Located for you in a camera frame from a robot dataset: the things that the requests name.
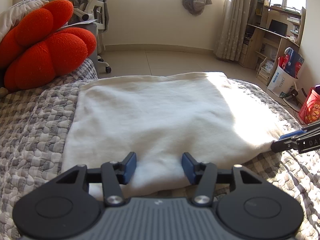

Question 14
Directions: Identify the white Winnie the Pooh sweatshirt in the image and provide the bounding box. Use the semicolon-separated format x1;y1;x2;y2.
62;72;283;197

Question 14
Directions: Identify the white paper on sofa arm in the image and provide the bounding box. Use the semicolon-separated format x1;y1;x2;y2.
60;19;96;29

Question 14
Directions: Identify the red storage basket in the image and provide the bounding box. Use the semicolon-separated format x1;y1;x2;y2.
298;87;320;124

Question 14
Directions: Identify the purple toy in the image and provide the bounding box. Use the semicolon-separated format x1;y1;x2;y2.
315;85;320;94

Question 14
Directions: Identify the wooden desk shelf unit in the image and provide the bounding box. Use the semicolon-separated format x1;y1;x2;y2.
239;0;306;85

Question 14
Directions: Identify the black computer monitor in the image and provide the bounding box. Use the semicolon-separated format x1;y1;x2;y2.
268;20;287;36

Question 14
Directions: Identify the teal plush doll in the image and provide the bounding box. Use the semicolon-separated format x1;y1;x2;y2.
0;87;8;98

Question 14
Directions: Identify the beige patterned curtain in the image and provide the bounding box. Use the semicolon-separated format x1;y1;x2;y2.
215;0;257;61

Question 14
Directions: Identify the red flower-shaped plush cushion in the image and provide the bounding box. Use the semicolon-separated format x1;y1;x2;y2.
1;0;97;92

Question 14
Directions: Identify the white office chair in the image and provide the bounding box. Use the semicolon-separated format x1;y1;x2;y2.
72;0;112;74

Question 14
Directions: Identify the white printed pillow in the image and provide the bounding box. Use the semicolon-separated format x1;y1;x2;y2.
0;0;49;41

